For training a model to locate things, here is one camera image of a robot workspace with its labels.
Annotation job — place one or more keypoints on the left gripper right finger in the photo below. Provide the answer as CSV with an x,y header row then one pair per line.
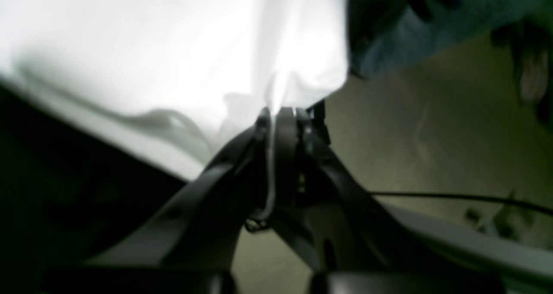
x,y
352,234

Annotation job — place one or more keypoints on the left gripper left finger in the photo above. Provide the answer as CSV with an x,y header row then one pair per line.
x,y
198,227

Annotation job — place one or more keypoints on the white printed t-shirt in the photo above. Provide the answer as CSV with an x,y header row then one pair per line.
x,y
171,81

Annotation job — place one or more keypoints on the black table cloth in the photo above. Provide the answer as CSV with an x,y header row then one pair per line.
x,y
64,194

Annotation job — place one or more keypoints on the aluminium frame rail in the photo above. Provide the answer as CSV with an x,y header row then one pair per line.
x,y
513,260

